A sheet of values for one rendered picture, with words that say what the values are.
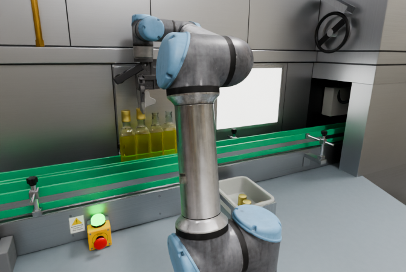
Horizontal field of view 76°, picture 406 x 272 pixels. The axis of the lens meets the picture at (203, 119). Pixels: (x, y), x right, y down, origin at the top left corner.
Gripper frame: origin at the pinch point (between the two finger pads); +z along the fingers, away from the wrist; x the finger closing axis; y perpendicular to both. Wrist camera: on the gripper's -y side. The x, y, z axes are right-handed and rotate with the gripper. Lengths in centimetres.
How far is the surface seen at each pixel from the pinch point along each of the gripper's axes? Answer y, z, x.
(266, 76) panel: 70, -10, 14
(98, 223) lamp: -19.1, 32.0, -21.3
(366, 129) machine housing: 109, 14, -20
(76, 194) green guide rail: -25.1, 24.1, -13.6
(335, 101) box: 122, 6, 10
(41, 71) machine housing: -33.9, -14.6, 14.6
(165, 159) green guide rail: 8.1, 20.1, -5.9
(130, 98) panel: -2.0, -2.7, 12.2
